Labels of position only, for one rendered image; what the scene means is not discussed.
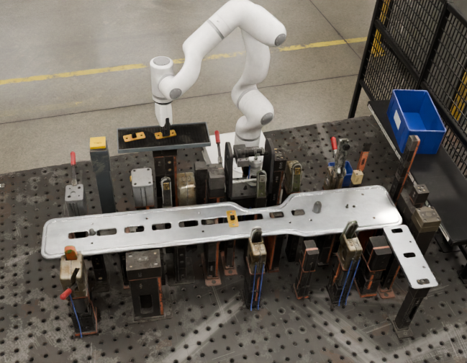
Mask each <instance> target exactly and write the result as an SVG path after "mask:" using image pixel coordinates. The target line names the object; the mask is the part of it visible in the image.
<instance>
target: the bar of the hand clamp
mask: <svg viewBox="0 0 467 363"><path fill-rule="evenodd" d="M349 149H350V145H349V140H348V139H347V138H341V139H339V141H338V146H337V155H336V159H335V168H334V170H335V178H336V177H337V170H338V167H341V168H340V170H341V172H342V173H341V174H340V175H341V177H343V174H344V170H345V162H346V157H347V152H348V150H349Z"/></svg>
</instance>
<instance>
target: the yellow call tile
mask: <svg viewBox="0 0 467 363"><path fill-rule="evenodd" d="M97 148H106V138H105V137H95V138H90V149H97Z"/></svg>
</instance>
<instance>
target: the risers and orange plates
mask: <svg viewBox="0 0 467 363"><path fill-rule="evenodd" d="M143 231H144V228H136V232H143ZM248 239H249V238H246V239H245V252H244V255H243V258H244V261H245V266H246V269H247V265H248V263H247V260H246V256H247V253H248ZM298 243H299V236H294V235H290V234H289V236H288V240H287V244H286V249H285V252H286V257H287V259H288V262H293V261H295V259H296V251H297V247H298ZM156 249H159V250H160V262H161V271H162V277H161V285H166V276H165V268H164V260H163V249H162V248H152V250H156Z"/></svg>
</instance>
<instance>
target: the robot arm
mask: <svg viewBox="0 0 467 363"><path fill-rule="evenodd" d="M237 27H239V28H240V29H241V33H242V37H243V40H244V43H245V49H246V59H245V69H244V71H243V74H242V76H241V78H240V80H239V81H238V82H237V83H236V84H235V85H234V87H233V88H232V93H231V97H232V101H233V103H234V104H235V106H236V107H237V108H238V109H239V110H240V111H241V112H242V113H243V114H244V116H242V117H241V118H240V119H239V120H238V121H237V124H236V128H235V143H234V145H239V144H245V146H246V147H252V146H259V144H260V134H261V129H262V127H263V126H264V125H267V124H268V123H270V122H271V121H272V120H273V117H274V109H273V106H272V104H271V103H270V102H269V101H268V100H267V99H266V98H265V97H264V96H263V95H262V94H261V93H260V92H259V91H258V89H257V86H256V84H259V83H261V82H262V81H264V79H265V78H266V76H267V73H268V69H269V64H270V59H271V54H270V50H269V47H278V46H279V45H281V44H282V43H283V42H284V41H285V39H286V28H285V27H284V25H283V24H282V23H281V22H280V21H278V20H277V18H275V17H274V16H273V15H272V14H271V13H269V12H268V11H267V10H266V9H264V8H263V7H262V6H260V5H257V4H254V3H253V2H251V1H248V0H230V1H228V2H227V3H226V4H225V5H223V6H222V7H221V8H220V9H219V10H218V11H217V12H215V13H214V14H213V15H212V16H211V17H210V18H209V19H208V20H207V21H206V22H205V23H204V24H203V25H202V26H201V27H200V28H199V29H198V30H196V31H195V32H194V33H193V34H192V35H191V36H190V37H189V38H188V39H187V40H186V41H185V42H184V44H183V53H184V55H185V61H184V65H183V67H182V69H181V70H180V71H179V72H178V74H177V75H176V76H175V75H174V72H173V61H172V60H171V59H170V58H168V57H165V56H158V57H155V58H153V59H152V60H151V61H150V75H151V86H152V96H153V100H154V102H155V115H156V117H157V119H158V122H159V125H160V132H161V133H162V136H163V137H165V136H169V135H170V124H171V125H172V124H173V118H172V107H171V102H172V101H173V100H175V99H177V98H179V97H181V96H182V95H183V94H184V93H185V92H186V91H188V90H189V89H190V88H191V87H192V86H193V84H194V83H195V82H196V80H197V79H198V77H199V73H200V69H201V61H202V59H203V57H204V56H205V55H206V54H207V53H208V52H210V51H211V50H212V49H213V48H214V47H215V46H217V45H218V44H219V43H220V42H221V41H223V40H224V39H225V38H226V36H228V35H229V34H230V33H231V32H232V31H233V30H234V29H235V28H237ZM268 46H269V47H268Z"/></svg>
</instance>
